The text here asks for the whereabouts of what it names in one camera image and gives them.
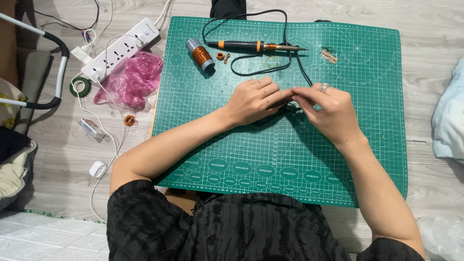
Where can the person's left hand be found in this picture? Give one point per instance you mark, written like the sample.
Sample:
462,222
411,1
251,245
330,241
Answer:
250,103

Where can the person's right hand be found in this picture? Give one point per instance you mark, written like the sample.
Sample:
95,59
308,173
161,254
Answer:
335,112

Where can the yellow rubber band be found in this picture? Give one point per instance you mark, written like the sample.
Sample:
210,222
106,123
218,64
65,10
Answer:
272,62

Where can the green cutting mat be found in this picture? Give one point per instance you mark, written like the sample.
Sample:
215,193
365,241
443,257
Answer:
275,152

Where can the black orange soldering iron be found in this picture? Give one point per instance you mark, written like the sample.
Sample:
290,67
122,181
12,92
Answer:
246,45

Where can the black fabric item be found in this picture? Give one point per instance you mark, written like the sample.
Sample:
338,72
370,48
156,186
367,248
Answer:
228,9

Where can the light blue cloth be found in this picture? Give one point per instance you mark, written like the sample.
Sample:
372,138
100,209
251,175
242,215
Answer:
449,116

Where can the pink plastic bag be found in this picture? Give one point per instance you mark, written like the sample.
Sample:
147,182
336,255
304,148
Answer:
130,81

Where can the person's black clothing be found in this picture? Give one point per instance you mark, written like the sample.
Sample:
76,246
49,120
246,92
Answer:
232,228

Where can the white power strip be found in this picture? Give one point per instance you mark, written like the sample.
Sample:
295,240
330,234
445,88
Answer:
119,49

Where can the small clear plastic box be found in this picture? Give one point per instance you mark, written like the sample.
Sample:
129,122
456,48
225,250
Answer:
91,128

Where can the clear plastic bag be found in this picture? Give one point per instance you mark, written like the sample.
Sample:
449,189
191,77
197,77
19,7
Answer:
442,235

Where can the white charger plug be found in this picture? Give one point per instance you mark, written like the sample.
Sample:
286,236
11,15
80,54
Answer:
98,169

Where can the green tape roll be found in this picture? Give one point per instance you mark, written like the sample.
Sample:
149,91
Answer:
80,87

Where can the white plug adapter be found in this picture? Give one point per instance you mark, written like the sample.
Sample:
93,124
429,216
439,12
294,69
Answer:
81,54

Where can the heap of cushions and bags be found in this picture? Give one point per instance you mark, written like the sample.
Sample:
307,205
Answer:
14,145

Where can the white foam floor mat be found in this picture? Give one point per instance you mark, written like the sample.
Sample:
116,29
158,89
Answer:
47,237

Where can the white black metal frame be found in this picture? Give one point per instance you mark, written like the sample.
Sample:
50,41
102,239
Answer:
60,69

